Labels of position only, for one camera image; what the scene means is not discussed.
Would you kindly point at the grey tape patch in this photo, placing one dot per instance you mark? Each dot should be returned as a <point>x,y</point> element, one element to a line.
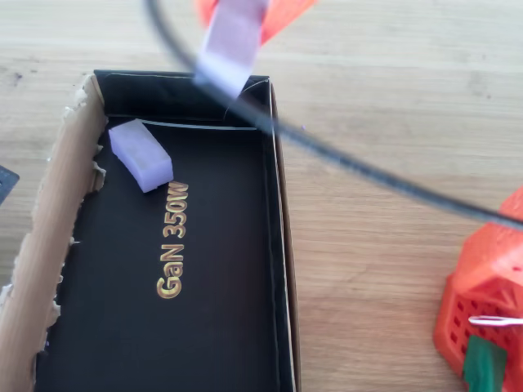
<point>7,185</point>

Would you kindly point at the black cardboard box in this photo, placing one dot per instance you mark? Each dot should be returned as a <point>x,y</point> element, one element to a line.
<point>163,265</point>

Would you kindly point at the orange lattice arm base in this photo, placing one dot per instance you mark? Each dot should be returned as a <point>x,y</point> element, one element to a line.
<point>486,273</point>

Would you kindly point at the pale purple block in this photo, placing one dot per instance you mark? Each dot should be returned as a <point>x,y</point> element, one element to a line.
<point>141,155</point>
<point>233,45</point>

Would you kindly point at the green clamp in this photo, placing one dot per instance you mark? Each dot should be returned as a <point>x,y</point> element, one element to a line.
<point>484,363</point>

